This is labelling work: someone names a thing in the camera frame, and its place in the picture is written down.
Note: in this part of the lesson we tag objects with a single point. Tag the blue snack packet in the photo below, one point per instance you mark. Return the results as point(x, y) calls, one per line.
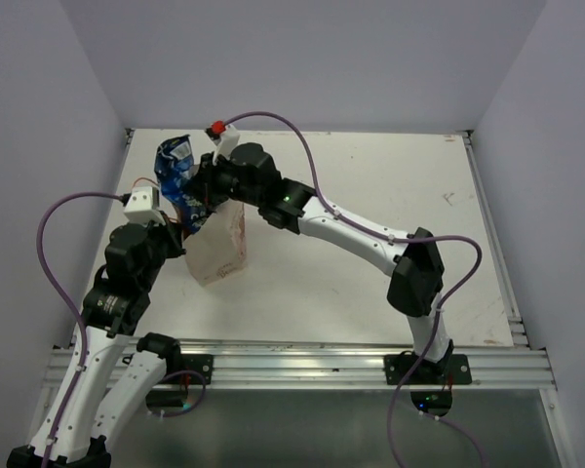
point(174, 168)

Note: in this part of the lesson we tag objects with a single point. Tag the white paper bag orange handles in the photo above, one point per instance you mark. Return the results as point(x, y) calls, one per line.
point(219, 249)

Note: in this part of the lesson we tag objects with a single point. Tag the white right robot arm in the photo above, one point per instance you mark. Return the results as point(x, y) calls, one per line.
point(411, 261)

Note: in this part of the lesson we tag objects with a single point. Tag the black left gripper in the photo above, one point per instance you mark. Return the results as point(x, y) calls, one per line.
point(172, 231)

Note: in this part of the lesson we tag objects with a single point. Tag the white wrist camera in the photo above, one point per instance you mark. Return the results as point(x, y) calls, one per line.
point(143, 206)
point(225, 138)

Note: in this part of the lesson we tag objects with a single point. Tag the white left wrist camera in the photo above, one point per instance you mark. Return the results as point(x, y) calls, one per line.
point(143, 206)

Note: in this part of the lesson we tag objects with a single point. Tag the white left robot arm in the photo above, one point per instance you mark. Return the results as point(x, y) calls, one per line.
point(88, 414)

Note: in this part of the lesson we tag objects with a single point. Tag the black base bracket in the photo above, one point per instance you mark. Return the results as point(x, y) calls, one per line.
point(453, 370)
point(191, 369)

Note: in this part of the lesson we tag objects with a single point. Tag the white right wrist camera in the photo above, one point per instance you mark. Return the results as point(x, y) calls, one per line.
point(225, 138)

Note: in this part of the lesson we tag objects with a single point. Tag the black left base bracket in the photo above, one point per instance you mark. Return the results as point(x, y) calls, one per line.
point(191, 369)

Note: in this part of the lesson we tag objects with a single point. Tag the black right base bracket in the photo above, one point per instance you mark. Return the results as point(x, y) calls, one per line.
point(453, 370)

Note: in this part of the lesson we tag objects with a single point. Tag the aluminium mounting rail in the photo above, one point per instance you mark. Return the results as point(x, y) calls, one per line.
point(281, 365)

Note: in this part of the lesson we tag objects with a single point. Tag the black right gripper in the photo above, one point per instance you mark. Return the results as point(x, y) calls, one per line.
point(203, 185)

